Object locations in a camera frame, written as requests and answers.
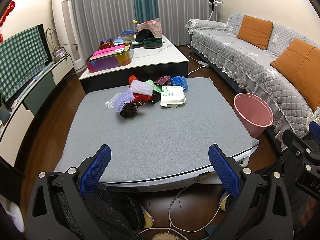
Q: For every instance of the television with checked cloth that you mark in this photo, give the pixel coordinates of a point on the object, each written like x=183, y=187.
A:
x=23, y=56

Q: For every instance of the red plastic bag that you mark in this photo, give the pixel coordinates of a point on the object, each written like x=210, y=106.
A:
x=139, y=97

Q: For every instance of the white marble coffee table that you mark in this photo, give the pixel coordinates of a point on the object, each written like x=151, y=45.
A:
x=146, y=64

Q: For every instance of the purple foam net sleeve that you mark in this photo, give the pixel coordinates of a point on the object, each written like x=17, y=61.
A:
x=124, y=98

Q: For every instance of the orange cushion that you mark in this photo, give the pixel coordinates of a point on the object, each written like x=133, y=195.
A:
x=255, y=31
x=299, y=63

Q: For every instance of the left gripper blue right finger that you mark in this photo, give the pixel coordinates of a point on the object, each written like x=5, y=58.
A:
x=227, y=170

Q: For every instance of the photo frame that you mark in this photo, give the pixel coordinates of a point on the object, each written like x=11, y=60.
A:
x=61, y=52

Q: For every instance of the colourful rectangular box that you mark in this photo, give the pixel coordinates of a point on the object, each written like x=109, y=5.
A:
x=108, y=58

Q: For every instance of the red wall decoration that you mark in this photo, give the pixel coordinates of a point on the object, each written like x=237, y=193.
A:
x=8, y=10

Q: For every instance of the clear plastic wrapper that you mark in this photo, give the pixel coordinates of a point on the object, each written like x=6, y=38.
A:
x=110, y=103

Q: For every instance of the black cap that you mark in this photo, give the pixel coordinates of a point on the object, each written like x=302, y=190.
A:
x=143, y=34

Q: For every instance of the teal curtain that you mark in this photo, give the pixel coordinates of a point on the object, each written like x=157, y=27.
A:
x=146, y=10

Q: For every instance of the dark brown wrapper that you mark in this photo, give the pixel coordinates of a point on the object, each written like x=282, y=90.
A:
x=130, y=109

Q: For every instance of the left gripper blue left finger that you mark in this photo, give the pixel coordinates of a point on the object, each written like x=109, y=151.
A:
x=91, y=169

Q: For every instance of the grey curtain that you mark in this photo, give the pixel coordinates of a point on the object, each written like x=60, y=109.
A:
x=99, y=19

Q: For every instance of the blue plastic bag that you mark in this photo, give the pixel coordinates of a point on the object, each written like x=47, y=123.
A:
x=180, y=81

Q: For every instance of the dark maroon wrapper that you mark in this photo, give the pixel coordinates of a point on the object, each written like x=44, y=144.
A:
x=163, y=81

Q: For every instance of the white tv cabinet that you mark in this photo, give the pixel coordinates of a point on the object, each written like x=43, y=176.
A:
x=27, y=106

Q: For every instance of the blue stacked bowls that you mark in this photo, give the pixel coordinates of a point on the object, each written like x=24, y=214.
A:
x=128, y=35

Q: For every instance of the grey quilted sofa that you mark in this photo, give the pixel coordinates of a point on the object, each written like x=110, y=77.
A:
x=249, y=66

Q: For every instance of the orange cushion far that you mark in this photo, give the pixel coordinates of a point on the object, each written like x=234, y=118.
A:
x=255, y=31

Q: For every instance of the orange cushion near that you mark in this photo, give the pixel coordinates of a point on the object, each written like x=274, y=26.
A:
x=299, y=63

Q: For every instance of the pink patterned bag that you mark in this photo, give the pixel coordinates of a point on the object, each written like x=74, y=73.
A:
x=152, y=25

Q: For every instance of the white standing air conditioner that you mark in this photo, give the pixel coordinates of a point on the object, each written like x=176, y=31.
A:
x=67, y=34

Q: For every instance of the white foam takeaway box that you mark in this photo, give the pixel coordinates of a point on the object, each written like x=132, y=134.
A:
x=172, y=96

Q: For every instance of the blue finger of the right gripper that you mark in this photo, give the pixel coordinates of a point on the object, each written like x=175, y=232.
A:
x=314, y=128

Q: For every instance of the pink plastic trash bin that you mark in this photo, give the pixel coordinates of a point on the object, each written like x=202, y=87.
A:
x=254, y=113

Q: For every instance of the green printed packet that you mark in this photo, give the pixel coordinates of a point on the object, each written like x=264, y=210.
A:
x=156, y=88

